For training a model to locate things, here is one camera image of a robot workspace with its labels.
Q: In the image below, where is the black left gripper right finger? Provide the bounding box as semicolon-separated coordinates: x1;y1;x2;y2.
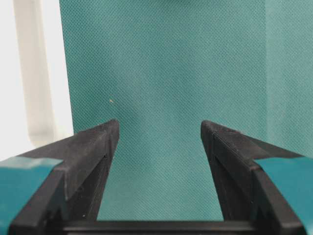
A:
201;120;313;235

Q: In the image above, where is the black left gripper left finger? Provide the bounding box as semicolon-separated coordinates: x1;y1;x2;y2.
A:
0;119;119;235

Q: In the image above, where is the white plastic tray case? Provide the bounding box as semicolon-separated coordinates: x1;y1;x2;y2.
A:
0;0;73;160

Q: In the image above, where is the green table cloth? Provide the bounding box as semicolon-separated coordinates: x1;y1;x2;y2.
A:
60;0;313;220

